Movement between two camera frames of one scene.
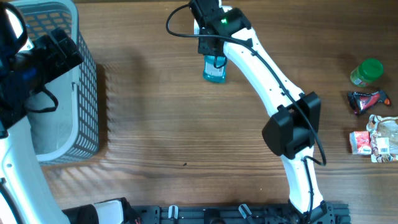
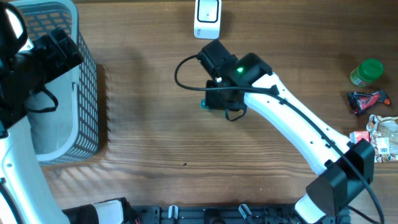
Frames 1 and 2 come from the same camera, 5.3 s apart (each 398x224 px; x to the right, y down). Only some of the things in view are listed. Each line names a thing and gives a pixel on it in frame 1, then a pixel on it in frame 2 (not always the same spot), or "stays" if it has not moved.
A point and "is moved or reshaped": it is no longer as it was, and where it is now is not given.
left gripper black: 46,45 stays
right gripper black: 204,48 -> 212,101
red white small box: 360,142 stays
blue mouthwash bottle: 214,69 is moved or reshaped
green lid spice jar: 369,71 stays
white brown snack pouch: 384,137 stays
